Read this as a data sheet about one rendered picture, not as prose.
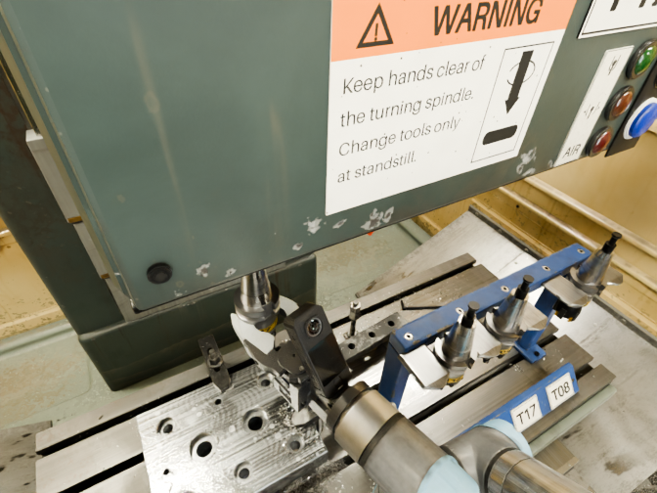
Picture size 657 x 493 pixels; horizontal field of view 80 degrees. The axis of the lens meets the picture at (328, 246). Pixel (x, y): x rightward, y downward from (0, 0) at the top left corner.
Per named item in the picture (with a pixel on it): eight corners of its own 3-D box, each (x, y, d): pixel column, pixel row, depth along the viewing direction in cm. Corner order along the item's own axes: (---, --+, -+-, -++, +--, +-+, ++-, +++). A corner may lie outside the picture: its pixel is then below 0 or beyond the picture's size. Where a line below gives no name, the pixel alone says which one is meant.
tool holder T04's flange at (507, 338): (497, 310, 69) (502, 301, 68) (528, 335, 66) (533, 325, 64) (474, 327, 66) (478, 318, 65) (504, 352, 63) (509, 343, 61)
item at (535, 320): (552, 324, 66) (554, 321, 66) (531, 336, 64) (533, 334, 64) (519, 296, 71) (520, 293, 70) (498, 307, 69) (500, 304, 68)
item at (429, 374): (455, 380, 58) (456, 378, 57) (427, 397, 56) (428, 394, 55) (424, 345, 62) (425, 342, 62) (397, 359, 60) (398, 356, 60)
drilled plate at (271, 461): (327, 461, 74) (328, 450, 71) (169, 555, 63) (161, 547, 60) (278, 366, 89) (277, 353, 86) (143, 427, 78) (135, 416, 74)
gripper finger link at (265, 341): (221, 347, 58) (271, 380, 54) (215, 323, 54) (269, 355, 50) (236, 333, 60) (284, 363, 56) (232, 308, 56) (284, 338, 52)
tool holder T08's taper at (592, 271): (588, 266, 75) (605, 239, 71) (607, 282, 72) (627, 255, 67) (570, 271, 74) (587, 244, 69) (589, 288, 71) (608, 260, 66)
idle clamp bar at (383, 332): (406, 338, 100) (410, 323, 96) (321, 391, 89) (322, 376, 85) (392, 325, 103) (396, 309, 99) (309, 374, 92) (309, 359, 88)
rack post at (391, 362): (405, 443, 81) (435, 364, 61) (383, 457, 79) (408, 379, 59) (377, 402, 87) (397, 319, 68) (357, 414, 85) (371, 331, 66)
